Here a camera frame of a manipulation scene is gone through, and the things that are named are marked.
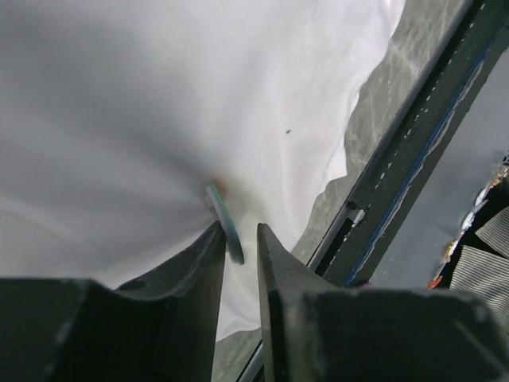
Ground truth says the round green brooch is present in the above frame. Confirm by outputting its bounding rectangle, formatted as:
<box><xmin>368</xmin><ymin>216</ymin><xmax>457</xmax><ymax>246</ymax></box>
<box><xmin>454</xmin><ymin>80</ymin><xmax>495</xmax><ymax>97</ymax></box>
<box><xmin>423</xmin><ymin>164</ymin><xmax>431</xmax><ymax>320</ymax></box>
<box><xmin>205</xmin><ymin>181</ymin><xmax>245</xmax><ymax>265</ymax></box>

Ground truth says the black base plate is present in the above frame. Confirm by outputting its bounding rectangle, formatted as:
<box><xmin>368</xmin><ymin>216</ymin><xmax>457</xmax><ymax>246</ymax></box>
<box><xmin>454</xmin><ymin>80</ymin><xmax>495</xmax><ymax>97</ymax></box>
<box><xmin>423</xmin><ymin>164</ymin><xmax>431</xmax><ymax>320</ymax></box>
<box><xmin>238</xmin><ymin>0</ymin><xmax>509</xmax><ymax>382</ymax></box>

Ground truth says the white garment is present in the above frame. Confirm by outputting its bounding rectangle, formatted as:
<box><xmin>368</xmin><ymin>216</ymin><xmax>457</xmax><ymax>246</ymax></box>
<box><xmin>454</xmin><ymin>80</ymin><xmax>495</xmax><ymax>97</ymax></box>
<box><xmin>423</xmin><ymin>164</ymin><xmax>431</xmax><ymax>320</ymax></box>
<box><xmin>1</xmin><ymin>1</ymin><xmax>405</xmax><ymax>339</ymax></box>

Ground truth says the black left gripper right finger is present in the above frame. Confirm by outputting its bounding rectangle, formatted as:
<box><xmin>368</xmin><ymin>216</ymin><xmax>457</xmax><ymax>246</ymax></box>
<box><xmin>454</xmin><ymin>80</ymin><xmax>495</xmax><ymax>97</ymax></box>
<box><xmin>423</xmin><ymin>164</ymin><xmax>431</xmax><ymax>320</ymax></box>
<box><xmin>257</xmin><ymin>224</ymin><xmax>508</xmax><ymax>381</ymax></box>

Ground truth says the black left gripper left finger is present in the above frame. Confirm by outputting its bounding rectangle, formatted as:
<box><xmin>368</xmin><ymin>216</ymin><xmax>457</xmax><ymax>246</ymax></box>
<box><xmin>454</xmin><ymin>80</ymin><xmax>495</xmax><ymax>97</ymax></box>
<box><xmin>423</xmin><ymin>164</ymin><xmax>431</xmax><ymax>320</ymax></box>
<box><xmin>1</xmin><ymin>223</ymin><xmax>226</xmax><ymax>381</ymax></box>

